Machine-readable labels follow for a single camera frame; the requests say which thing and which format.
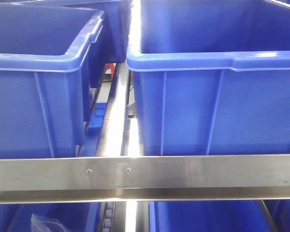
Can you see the blue bin lower left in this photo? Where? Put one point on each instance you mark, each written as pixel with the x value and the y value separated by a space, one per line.
pixel 75 217

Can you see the blue bin rear left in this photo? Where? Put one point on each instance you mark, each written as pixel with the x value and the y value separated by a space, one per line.
pixel 111 26

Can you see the blue bin lower right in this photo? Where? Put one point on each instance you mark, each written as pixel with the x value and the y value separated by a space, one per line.
pixel 206 216

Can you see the blue bin front right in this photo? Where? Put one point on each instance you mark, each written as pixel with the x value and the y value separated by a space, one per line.
pixel 211 77

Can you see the blue bin front left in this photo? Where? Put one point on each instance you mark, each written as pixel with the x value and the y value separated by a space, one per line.
pixel 42 115

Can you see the blue bin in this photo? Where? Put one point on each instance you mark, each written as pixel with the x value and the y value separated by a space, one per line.
pixel 111 26
pixel 42 115
pixel 211 77
pixel 75 217
pixel 206 216

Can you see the stainless steel shelf rack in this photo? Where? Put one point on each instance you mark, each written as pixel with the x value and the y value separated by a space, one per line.
pixel 112 177

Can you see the clear plastic bag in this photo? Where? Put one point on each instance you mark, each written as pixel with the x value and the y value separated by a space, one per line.
pixel 46 224

